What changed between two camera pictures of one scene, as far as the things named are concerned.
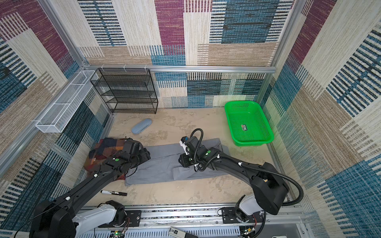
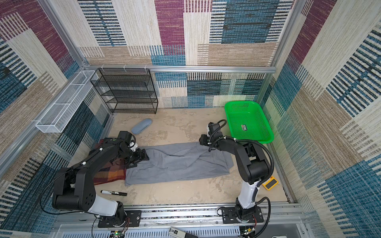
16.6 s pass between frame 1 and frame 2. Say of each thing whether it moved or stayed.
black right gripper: moved
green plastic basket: stayed
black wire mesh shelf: stayed
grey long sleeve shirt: stayed
